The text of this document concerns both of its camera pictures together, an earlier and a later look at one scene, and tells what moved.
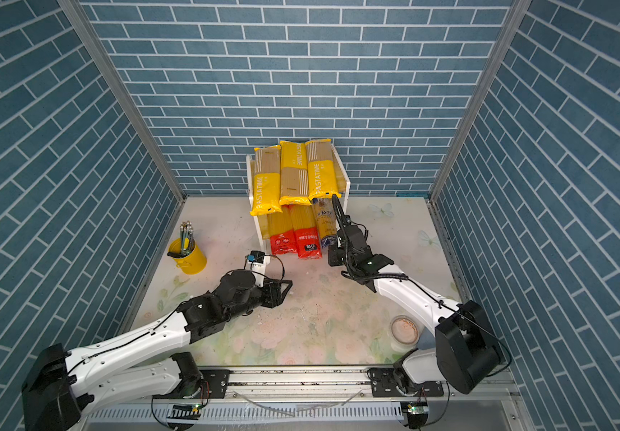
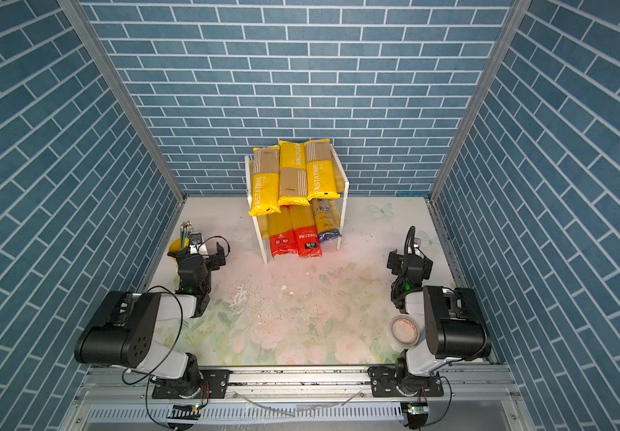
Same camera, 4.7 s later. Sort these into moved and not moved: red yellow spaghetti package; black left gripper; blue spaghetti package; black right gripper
Moved: black right gripper; black left gripper
Not moved: red yellow spaghetti package; blue spaghetti package
